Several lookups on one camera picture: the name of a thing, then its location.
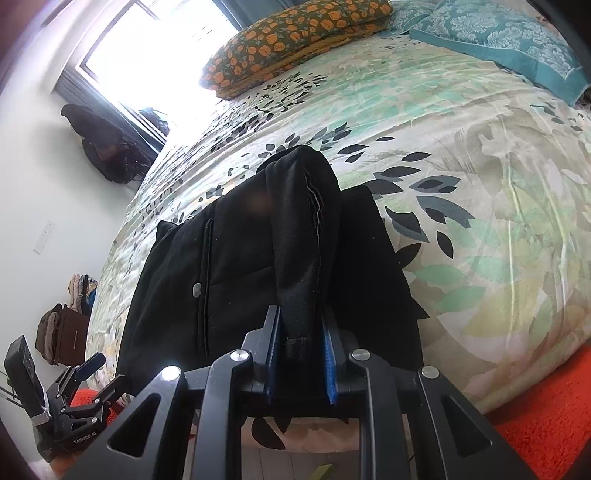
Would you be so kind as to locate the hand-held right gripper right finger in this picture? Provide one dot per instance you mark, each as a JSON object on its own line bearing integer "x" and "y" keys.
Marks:
{"x": 330, "y": 355}

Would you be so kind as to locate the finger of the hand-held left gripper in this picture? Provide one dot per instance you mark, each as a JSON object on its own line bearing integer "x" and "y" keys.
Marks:
{"x": 90, "y": 364}
{"x": 106, "y": 391}

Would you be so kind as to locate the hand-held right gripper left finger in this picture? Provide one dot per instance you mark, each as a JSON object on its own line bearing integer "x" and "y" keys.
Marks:
{"x": 273, "y": 350}

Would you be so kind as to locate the black pants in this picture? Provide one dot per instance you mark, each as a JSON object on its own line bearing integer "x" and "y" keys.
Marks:
{"x": 240, "y": 258}

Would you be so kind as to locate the brown drawer cabinet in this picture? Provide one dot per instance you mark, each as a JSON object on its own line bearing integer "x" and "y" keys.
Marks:
{"x": 74, "y": 339}

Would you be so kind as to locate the brown draped garment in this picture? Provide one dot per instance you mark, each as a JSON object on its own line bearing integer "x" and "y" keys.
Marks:
{"x": 48, "y": 332}

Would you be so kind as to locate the pile of clothes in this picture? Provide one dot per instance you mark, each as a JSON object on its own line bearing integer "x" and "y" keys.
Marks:
{"x": 83, "y": 293}

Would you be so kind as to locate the yellow-green floor scrap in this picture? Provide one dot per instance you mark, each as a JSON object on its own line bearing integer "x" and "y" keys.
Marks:
{"x": 322, "y": 471}

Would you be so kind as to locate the dark hanging clothes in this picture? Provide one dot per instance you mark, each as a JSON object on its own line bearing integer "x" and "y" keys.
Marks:
{"x": 106, "y": 152}

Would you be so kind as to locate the bed with floral sheet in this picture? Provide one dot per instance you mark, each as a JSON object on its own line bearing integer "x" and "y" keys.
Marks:
{"x": 461, "y": 184}

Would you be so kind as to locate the orange floral pillow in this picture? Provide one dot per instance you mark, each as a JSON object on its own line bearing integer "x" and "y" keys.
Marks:
{"x": 286, "y": 41}

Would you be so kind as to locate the window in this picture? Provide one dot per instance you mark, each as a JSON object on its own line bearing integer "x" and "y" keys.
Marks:
{"x": 161, "y": 46}

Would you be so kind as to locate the light blue patterned pillow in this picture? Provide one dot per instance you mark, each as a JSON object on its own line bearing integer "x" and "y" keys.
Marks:
{"x": 411, "y": 14}

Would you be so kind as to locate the teal damask pillow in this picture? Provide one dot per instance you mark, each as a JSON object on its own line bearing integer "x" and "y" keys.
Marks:
{"x": 508, "y": 41}

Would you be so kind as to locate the white wall plate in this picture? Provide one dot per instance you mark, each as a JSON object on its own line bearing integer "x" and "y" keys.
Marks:
{"x": 43, "y": 237}

